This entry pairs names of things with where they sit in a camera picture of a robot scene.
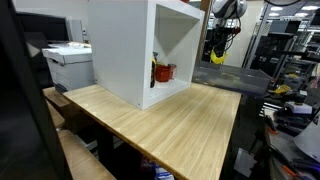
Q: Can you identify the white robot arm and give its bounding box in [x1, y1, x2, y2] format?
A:
[212, 0, 247, 57]

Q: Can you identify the white cube shelf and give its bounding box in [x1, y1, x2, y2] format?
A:
[88, 0, 204, 110]

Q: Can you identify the white black device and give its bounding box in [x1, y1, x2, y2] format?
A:
[284, 96, 312, 115]

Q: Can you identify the yellow tool on bench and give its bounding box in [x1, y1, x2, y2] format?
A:
[273, 85, 290, 95]

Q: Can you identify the black foreground post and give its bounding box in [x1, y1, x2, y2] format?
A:
[0, 0, 72, 180]

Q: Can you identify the red mug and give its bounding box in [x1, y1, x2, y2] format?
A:
[156, 66, 171, 82]

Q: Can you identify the grey plastic container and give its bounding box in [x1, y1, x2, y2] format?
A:
[192, 61, 271, 97]

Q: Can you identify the black monitor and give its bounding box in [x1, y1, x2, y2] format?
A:
[17, 12, 69, 41]

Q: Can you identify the yellow banana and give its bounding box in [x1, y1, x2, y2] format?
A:
[210, 51, 228, 64]

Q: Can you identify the light wooden bench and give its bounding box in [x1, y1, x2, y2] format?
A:
[43, 87, 116, 180]

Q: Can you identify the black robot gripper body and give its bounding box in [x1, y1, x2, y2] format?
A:
[213, 18, 241, 57]

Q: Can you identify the white cardboard file box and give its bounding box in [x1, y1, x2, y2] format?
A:
[42, 47, 95, 92]

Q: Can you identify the red tin can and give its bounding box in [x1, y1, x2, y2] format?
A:
[168, 64, 176, 80]

